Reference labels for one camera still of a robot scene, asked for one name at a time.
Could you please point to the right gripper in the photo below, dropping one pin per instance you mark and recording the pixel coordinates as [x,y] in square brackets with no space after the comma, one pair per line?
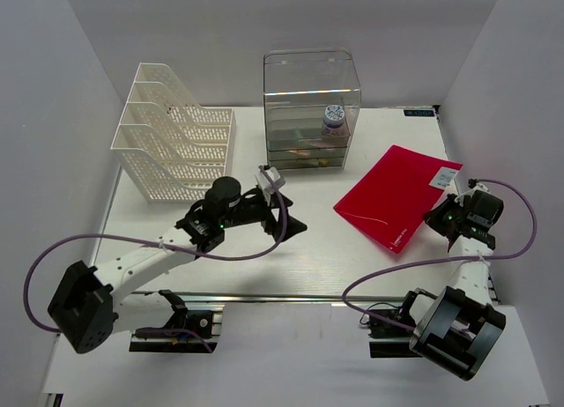
[434,218]

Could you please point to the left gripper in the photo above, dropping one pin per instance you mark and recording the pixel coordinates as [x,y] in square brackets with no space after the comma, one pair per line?
[275,203]

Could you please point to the blue cleaning gel jar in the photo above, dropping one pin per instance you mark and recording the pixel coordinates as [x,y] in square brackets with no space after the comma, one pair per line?
[333,120]

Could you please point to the clear acrylic drawer organizer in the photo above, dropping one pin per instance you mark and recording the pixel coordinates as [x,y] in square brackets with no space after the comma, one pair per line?
[298,85]

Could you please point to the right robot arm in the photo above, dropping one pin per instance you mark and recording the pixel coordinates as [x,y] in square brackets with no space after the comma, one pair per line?
[457,328]

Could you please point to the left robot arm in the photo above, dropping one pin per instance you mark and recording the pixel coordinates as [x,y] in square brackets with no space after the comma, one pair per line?
[92,303]

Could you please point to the dark label sticker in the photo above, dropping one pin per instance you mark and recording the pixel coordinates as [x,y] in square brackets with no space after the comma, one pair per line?
[419,112]

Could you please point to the white plastic file rack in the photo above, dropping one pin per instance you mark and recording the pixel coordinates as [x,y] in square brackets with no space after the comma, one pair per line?
[170,146]

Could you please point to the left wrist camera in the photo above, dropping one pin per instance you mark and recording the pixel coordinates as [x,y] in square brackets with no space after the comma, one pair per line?
[269,180]

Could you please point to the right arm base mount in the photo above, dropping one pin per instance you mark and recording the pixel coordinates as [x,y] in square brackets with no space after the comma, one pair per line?
[393,333]

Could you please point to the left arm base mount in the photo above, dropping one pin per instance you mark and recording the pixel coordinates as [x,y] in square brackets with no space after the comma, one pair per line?
[195,330]

